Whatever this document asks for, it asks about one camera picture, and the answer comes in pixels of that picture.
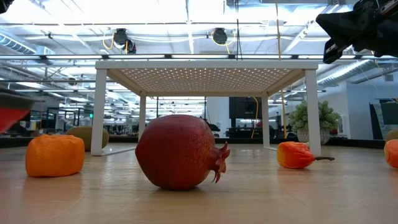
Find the brown kiwi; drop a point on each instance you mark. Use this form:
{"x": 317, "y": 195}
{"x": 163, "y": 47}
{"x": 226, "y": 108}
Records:
{"x": 81, "y": 135}

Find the orange mandarin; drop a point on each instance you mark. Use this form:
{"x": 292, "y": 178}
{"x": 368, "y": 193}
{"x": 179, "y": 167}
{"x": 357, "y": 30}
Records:
{"x": 54, "y": 155}

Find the white perforated metal shelf riser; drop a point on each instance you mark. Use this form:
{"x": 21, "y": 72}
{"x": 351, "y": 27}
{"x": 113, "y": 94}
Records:
{"x": 202, "y": 64}

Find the black background robot arm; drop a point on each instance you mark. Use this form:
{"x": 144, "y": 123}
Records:
{"x": 214, "y": 127}

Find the dark standing panel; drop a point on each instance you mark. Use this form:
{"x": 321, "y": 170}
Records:
{"x": 390, "y": 113}

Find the dark red pomegranate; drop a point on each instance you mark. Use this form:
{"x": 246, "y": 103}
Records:
{"x": 177, "y": 152}

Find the red collapsible colander grey rim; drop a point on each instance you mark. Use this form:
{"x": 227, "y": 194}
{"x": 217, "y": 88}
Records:
{"x": 9, "y": 118}

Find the small orange-red fruit with stem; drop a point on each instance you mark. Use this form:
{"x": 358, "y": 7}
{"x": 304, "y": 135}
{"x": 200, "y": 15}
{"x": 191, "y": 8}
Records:
{"x": 293, "y": 155}
{"x": 392, "y": 154}

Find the brown potato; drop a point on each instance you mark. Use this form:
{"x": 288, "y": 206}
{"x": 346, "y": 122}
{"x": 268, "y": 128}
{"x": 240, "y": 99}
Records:
{"x": 393, "y": 136}

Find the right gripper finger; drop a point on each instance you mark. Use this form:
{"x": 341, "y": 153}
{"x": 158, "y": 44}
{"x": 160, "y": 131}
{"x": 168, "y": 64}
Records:
{"x": 354, "y": 35}
{"x": 348, "y": 17}

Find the black aluminium table frame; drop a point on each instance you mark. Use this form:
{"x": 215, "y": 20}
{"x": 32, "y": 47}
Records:
{"x": 357, "y": 143}

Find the black wall screen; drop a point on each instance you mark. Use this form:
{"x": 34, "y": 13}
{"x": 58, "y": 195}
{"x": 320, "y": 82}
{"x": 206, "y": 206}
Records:
{"x": 244, "y": 107}

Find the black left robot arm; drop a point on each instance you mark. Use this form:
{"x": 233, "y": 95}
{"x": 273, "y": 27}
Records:
{"x": 3, "y": 4}

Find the green potted plant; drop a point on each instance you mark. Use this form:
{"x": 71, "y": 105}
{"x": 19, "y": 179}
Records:
{"x": 329, "y": 119}

